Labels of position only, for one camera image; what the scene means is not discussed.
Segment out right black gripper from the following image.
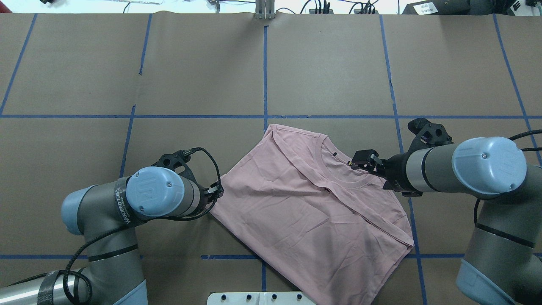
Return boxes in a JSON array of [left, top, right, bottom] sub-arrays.
[[351, 149, 423, 197]]

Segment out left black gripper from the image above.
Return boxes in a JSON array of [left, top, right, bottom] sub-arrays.
[[192, 181, 224, 216]]

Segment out pink Snoopy t-shirt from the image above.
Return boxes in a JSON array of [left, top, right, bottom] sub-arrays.
[[211, 124, 414, 305]]

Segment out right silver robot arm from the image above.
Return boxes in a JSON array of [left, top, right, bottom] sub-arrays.
[[348, 136, 542, 305]]

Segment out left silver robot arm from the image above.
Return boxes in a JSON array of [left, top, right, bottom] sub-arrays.
[[1, 166, 223, 305]]

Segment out black box white label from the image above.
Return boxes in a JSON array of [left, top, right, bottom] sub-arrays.
[[401, 0, 470, 15]]

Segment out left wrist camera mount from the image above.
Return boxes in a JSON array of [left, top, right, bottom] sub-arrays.
[[151, 149, 197, 183]]

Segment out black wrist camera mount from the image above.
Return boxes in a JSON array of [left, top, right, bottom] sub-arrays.
[[408, 118, 453, 154]]

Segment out white camera mast pedestal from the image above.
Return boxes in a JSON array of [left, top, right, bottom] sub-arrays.
[[207, 291, 316, 305]]

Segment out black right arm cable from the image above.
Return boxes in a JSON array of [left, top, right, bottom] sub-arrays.
[[472, 129, 542, 225]]

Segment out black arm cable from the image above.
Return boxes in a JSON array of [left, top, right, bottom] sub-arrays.
[[8, 147, 223, 305], [472, 129, 542, 225]]

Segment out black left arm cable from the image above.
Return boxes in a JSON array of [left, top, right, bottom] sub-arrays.
[[8, 147, 223, 305]]

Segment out aluminium frame post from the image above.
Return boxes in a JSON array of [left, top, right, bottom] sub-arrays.
[[254, 0, 276, 20]]

